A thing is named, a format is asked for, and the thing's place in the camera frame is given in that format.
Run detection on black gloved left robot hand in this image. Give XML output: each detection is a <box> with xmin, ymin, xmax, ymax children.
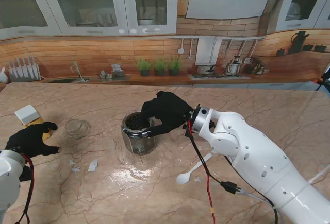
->
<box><xmin>5</xmin><ymin>121</ymin><xmax>61</xmax><ymax>158</ymax></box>

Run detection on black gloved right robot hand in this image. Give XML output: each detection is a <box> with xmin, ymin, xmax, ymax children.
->
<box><xmin>140</xmin><ymin>90</ymin><xmax>196</xmax><ymax>139</ymax></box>

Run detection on yellow coffee jar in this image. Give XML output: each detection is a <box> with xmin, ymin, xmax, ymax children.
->
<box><xmin>23</xmin><ymin>117</ymin><xmax>52</xmax><ymax>141</ymax></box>

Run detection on white square jar lid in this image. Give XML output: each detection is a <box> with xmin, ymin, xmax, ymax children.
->
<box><xmin>14</xmin><ymin>104</ymin><xmax>41</xmax><ymax>126</ymax></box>

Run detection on glass jar with coffee beans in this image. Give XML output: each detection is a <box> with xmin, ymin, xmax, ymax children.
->
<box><xmin>121</xmin><ymin>112</ymin><xmax>157</xmax><ymax>156</ymax></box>

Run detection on domed glass jar lid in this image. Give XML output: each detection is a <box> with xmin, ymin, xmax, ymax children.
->
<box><xmin>63</xmin><ymin>119</ymin><xmax>91</xmax><ymax>140</ymax></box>

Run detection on white plastic spoon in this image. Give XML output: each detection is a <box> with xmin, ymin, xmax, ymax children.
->
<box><xmin>176</xmin><ymin>153</ymin><xmax>213</xmax><ymax>185</ymax></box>

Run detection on printed kitchen backdrop banner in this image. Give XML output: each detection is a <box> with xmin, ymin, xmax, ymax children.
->
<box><xmin>0</xmin><ymin>0</ymin><xmax>330</xmax><ymax>91</ymax></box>

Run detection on black tripod with orange clip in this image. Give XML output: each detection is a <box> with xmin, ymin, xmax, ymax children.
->
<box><xmin>315</xmin><ymin>63</ymin><xmax>330</xmax><ymax>91</ymax></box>

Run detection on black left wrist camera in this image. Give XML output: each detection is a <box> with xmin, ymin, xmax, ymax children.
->
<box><xmin>19</xmin><ymin>166</ymin><xmax>33</xmax><ymax>183</ymax></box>

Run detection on red black left wrist cable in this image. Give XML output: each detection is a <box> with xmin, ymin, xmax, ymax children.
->
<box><xmin>15</xmin><ymin>153</ymin><xmax>36</xmax><ymax>224</ymax></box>

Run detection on red black wrist cable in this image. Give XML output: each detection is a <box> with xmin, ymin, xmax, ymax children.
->
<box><xmin>15</xmin><ymin>153</ymin><xmax>36</xmax><ymax>224</ymax></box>
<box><xmin>184</xmin><ymin>120</ymin><xmax>281</xmax><ymax>224</ymax></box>

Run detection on red black right wrist cable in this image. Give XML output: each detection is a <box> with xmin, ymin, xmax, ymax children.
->
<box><xmin>184</xmin><ymin>120</ymin><xmax>281</xmax><ymax>224</ymax></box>

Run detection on white cable tie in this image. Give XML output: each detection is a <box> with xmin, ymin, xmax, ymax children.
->
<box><xmin>308</xmin><ymin>164</ymin><xmax>330</xmax><ymax>184</ymax></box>

